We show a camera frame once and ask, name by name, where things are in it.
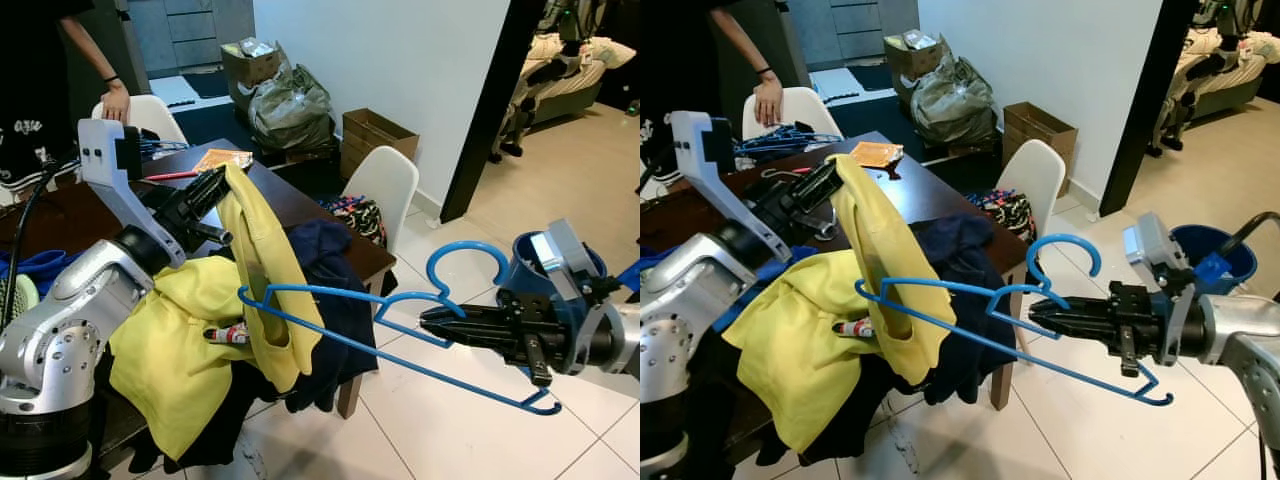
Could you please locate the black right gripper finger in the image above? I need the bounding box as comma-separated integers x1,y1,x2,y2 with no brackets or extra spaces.
420,303,506,326
1030,295,1114,319
1035,315,1116,344
425,323,511,351

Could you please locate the blue plastic hanger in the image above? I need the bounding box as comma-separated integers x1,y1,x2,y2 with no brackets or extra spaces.
138,135,193,163
735,122,848,163
238,240,563,416
855,233,1177,408

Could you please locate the yellow mesh shirt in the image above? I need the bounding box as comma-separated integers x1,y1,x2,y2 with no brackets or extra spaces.
108,162,327,461
722,153,947,453

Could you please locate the person's left hand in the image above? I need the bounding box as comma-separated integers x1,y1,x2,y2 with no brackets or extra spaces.
752,76,786,126
100,82,132,126

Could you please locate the orange packet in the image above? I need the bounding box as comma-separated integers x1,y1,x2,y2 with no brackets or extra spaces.
845,140,907,169
192,148,254,174

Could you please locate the blue plastic bucket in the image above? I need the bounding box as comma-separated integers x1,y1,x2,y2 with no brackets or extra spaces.
1165,225,1260,299
497,232,609,303

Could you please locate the white plastic chair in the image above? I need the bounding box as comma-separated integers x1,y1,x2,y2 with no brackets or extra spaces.
92,95,189,153
995,138,1069,243
742,87,844,143
340,145,421,259

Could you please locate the black floor mat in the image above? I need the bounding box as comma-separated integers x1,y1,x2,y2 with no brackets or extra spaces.
835,62,898,97
175,70,233,103

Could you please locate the olive plastic garbage bag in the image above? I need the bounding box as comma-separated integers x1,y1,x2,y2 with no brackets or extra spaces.
910,55,1002,149
248,62,337,154

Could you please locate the filled brown cardboard box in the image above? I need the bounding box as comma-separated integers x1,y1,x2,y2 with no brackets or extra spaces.
222,38,287,107
885,30,952,101

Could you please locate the colourful patterned bag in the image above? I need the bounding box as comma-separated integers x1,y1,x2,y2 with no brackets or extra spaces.
320,195,389,247
968,188,1037,241

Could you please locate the grey drawer cabinet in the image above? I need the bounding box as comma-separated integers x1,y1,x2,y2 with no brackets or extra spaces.
790,0,922,69
128,0,257,77

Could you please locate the open brown cardboard box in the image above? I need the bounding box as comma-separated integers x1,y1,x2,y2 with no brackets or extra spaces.
340,108,421,183
1003,100,1080,174

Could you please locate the person in black clothes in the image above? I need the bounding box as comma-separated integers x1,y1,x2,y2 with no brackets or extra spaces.
640,0,791,189
0,0,133,193

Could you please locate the beige sofa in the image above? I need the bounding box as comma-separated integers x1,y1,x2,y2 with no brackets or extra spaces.
505,30,639,128
1165,25,1280,123

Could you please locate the black humanoid robot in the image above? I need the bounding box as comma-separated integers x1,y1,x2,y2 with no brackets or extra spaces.
1150,0,1273,158
488,0,613,163

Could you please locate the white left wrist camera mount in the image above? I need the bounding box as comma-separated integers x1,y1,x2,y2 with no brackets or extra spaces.
78,117,193,271
670,110,788,265

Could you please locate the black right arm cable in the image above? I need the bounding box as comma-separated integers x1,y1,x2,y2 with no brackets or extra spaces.
1213,210,1280,293

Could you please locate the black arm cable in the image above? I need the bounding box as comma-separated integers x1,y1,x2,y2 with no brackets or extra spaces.
0,150,93,331
1213,210,1280,293

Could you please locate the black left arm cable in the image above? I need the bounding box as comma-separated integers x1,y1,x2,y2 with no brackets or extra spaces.
0,150,93,331

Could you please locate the black door frame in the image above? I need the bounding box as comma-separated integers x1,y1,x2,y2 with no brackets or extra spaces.
1098,0,1203,220
440,0,549,224

